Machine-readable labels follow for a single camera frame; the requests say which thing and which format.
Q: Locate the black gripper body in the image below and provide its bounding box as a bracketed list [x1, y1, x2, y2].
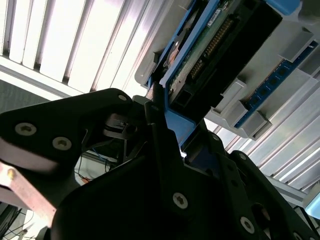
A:
[51, 154, 276, 240]

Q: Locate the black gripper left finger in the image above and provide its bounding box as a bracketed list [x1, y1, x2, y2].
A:
[0, 83, 190, 213]

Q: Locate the hard disk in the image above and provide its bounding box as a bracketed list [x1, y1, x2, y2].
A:
[146, 0, 301, 161]

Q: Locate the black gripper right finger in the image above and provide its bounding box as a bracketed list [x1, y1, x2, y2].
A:
[184, 119, 320, 240]

